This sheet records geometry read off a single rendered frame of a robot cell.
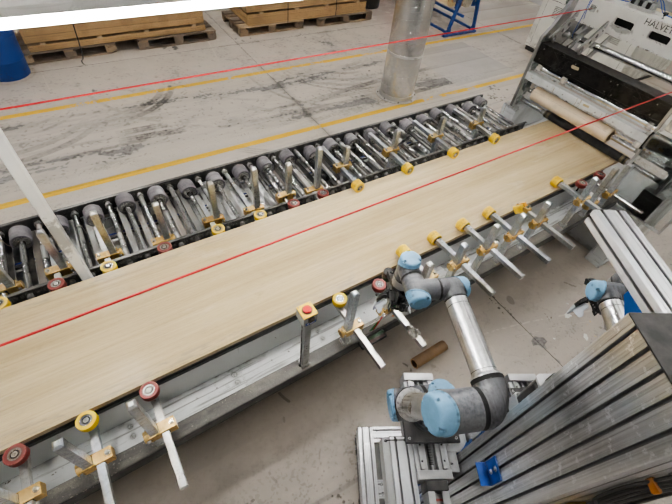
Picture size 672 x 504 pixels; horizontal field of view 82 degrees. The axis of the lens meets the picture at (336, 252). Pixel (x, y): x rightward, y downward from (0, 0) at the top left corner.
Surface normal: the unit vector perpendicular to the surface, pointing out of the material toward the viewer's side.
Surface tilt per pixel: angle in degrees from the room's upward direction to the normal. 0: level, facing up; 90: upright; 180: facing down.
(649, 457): 90
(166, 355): 0
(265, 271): 0
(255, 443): 0
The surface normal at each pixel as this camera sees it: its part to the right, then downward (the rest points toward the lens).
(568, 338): 0.09, -0.66
